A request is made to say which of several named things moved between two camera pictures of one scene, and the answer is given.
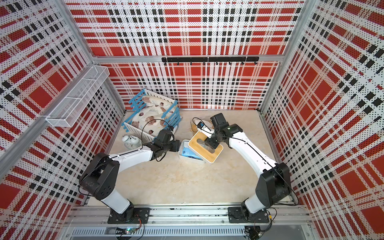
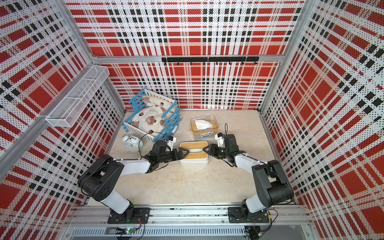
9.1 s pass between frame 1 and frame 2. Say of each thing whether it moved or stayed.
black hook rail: stayed
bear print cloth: stayed
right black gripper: moved
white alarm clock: stayed
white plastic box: moved
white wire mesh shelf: stayed
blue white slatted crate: stayed
